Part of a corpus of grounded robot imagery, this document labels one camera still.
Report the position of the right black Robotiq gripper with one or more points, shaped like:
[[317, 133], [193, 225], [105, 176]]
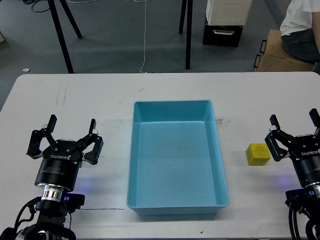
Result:
[[303, 150]]

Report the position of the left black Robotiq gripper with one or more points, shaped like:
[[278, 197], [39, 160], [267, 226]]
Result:
[[60, 167]]

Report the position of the yellow block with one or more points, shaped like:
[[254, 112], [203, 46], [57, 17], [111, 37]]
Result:
[[257, 154]]

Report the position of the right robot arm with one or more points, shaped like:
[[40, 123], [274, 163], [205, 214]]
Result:
[[304, 201]]

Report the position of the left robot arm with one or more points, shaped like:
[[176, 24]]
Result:
[[43, 217]]

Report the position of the cardboard box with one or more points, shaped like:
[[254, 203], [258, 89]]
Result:
[[272, 57]]

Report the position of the blue plastic box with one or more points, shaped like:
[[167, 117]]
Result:
[[175, 165]]

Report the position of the seated person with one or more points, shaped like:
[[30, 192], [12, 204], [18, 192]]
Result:
[[300, 31]]

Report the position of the black drawer cabinet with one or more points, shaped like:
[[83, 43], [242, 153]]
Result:
[[222, 35]]

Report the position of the right black table legs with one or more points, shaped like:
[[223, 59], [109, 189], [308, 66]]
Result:
[[186, 11]]

